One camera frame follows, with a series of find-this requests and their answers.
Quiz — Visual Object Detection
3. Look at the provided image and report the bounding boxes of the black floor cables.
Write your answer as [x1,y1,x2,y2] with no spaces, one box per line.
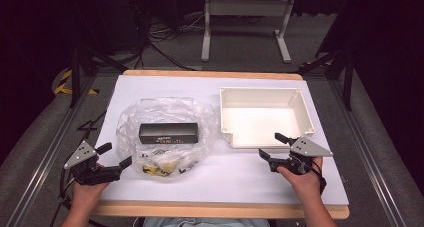
[133,13,208,71]

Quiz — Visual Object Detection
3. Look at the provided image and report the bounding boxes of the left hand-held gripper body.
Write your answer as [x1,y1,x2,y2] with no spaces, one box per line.
[63,140,122,187]

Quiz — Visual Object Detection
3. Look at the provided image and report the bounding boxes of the yellow black hazard tape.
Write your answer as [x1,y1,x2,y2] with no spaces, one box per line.
[53,69,100,96]

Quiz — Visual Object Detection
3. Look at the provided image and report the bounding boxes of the person's right hand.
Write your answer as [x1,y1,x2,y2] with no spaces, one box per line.
[276,156,324,208]

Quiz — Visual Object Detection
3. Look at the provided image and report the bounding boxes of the black cardboard box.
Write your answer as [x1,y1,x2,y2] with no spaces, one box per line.
[138,122,200,145]

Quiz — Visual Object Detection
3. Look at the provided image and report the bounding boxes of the white table mat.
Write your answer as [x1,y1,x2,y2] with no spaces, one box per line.
[94,74,350,206]

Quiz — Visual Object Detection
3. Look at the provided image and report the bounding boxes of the yellow and black small parts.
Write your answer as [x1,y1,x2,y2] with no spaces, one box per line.
[142,162,175,177]

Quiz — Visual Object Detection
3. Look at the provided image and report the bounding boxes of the white metal stand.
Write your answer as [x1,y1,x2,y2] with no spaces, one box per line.
[200,0,297,64]

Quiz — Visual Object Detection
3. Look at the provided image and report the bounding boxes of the person's left hand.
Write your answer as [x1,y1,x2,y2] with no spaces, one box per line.
[70,181,111,208]

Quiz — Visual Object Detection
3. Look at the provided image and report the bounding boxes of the white plastic tray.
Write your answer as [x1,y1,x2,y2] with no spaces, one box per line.
[219,86,316,150]

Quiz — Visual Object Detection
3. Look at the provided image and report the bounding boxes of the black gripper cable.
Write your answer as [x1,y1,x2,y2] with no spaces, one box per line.
[49,168,73,227]
[311,160,328,195]

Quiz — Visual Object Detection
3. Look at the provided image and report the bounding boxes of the wooden table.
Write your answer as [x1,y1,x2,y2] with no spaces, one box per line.
[91,69,350,220]

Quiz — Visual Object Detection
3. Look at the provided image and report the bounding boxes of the black tripod stand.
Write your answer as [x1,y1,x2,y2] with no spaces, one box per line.
[68,45,129,109]
[298,46,355,111]

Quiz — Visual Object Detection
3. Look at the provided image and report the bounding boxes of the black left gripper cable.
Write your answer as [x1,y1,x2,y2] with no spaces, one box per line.
[49,168,73,227]

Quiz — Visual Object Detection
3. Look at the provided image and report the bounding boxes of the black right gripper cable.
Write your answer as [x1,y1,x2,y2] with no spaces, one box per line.
[311,160,328,195]

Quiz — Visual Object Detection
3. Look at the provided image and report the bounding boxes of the clear plastic bag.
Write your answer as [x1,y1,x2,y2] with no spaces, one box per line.
[115,96,219,179]

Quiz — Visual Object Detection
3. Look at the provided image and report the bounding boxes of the aluminium floor rail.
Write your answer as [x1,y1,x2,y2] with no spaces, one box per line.
[4,76,98,227]
[328,78,409,227]

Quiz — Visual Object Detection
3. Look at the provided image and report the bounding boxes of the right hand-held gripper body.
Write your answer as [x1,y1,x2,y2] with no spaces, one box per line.
[268,136,334,176]

